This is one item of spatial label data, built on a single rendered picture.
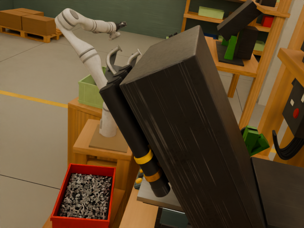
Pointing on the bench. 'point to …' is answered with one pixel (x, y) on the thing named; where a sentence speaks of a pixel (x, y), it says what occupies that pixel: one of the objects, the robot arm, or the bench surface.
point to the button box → (139, 182)
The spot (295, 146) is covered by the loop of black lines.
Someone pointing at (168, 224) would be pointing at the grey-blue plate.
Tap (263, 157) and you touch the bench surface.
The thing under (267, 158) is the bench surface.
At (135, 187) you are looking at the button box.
